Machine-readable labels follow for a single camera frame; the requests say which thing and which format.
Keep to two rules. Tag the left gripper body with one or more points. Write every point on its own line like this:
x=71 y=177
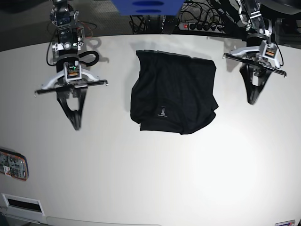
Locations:
x=254 y=56

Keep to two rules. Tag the black power adapter brick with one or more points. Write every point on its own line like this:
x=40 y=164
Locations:
x=168 y=24

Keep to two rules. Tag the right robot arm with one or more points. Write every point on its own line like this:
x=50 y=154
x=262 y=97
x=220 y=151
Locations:
x=67 y=41

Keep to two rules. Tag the blue plastic box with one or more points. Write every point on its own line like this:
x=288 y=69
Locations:
x=148 y=7

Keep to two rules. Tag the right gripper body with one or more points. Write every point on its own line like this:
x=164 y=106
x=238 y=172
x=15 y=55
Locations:
x=60 y=82

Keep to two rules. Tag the white power strip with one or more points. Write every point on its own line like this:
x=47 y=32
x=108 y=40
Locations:
x=201 y=27

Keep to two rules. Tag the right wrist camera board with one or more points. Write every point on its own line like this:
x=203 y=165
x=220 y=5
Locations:
x=72 y=70

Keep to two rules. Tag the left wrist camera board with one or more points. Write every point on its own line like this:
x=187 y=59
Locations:
x=271 y=51

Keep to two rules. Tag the white table cable grommet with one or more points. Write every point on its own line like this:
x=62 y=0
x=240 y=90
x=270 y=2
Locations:
x=13 y=202

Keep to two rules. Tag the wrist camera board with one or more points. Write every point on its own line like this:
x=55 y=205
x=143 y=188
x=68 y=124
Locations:
x=72 y=70
x=271 y=51

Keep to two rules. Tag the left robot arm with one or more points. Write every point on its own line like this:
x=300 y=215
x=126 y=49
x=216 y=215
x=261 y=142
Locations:
x=257 y=27

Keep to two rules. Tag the red white sticker label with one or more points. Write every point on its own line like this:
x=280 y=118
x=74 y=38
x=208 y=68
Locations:
x=286 y=223

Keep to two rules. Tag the black T-shirt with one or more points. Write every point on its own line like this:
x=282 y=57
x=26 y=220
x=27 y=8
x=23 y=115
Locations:
x=173 y=93

